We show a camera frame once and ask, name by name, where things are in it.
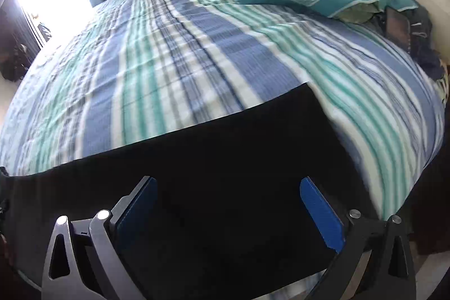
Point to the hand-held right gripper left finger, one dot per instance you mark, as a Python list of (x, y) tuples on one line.
[(139, 212)]

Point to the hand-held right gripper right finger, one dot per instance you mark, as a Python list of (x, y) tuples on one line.
[(321, 212)]

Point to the black pants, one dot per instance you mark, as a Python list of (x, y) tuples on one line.
[(225, 152)]

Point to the yellow green floral cloth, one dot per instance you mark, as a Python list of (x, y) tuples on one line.
[(443, 85)]

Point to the bed with striped sheet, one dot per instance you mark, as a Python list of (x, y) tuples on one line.
[(211, 47)]

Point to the hanging dark coats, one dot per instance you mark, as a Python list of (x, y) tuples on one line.
[(14, 62)]

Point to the heap of dark clothes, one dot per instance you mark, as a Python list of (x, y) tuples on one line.
[(418, 36)]

